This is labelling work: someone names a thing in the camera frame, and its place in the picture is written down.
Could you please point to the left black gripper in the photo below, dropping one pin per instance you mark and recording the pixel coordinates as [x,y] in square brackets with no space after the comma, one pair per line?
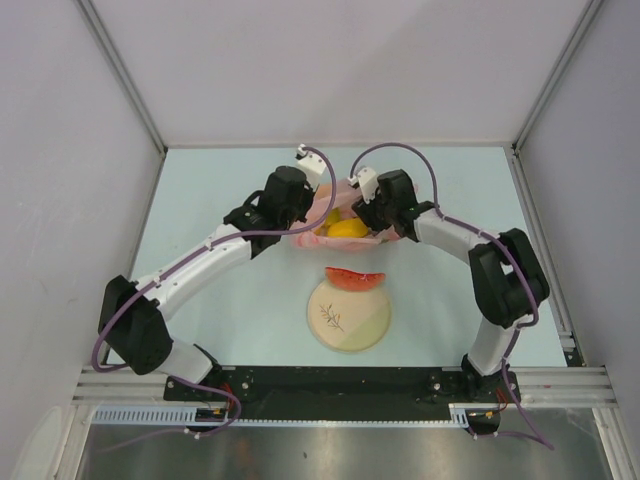
[308,194]

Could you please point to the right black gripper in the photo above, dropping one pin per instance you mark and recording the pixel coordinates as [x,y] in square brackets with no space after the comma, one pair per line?
[366,211]

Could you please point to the red watermelon slice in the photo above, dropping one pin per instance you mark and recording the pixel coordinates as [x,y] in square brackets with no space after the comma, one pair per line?
[354,281]

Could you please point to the round cream plate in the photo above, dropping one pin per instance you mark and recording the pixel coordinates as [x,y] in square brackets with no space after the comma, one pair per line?
[346,321]

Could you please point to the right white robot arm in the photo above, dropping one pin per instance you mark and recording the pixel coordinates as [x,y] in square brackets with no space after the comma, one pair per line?
[507,279]

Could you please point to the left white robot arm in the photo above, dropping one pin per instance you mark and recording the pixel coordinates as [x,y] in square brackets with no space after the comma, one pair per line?
[134,314]

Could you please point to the yellow fake fruit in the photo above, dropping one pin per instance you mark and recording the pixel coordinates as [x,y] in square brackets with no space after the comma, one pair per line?
[333,217]

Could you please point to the yellow fake mango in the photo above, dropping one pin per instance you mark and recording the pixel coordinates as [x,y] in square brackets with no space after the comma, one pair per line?
[349,228]

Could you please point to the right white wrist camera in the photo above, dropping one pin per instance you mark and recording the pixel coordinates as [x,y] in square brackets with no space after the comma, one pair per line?
[366,180]

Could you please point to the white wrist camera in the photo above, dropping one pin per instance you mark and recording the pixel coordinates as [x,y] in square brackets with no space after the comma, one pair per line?
[311,164]
[366,180]

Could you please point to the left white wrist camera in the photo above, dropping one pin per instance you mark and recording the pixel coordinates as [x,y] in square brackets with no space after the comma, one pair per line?
[311,164]

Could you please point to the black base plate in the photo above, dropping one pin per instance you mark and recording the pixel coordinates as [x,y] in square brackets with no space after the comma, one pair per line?
[360,394]

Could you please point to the white slotted cable duct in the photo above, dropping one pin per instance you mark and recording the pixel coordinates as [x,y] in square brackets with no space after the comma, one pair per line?
[202,417]

